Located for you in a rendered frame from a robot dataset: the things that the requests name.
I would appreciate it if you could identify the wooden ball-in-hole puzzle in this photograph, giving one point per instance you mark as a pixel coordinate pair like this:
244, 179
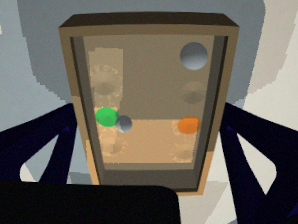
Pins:
149, 91

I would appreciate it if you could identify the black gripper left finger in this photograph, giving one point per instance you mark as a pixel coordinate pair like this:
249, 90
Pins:
18, 144

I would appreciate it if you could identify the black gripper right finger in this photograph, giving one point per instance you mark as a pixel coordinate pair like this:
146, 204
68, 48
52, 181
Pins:
280, 145

